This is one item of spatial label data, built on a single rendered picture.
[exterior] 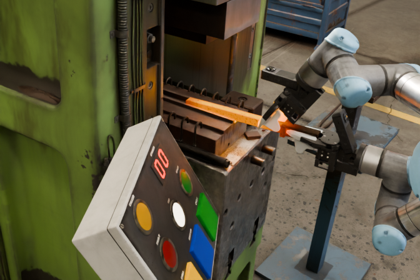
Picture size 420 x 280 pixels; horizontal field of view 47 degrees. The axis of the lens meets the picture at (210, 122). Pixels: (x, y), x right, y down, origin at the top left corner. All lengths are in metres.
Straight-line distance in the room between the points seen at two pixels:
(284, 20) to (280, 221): 2.94
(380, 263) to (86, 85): 1.85
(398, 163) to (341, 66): 0.29
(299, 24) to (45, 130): 4.09
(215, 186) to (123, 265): 0.65
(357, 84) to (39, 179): 0.91
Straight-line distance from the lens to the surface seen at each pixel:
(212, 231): 1.01
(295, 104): 1.27
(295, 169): 3.04
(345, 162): 1.32
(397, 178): 1.28
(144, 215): 0.77
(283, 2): 5.10
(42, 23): 1.20
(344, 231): 2.66
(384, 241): 1.21
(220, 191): 1.35
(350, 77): 1.13
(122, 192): 0.78
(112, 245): 0.73
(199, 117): 1.41
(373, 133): 2.01
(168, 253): 0.81
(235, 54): 1.63
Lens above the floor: 1.67
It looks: 29 degrees down
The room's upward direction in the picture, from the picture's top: 4 degrees clockwise
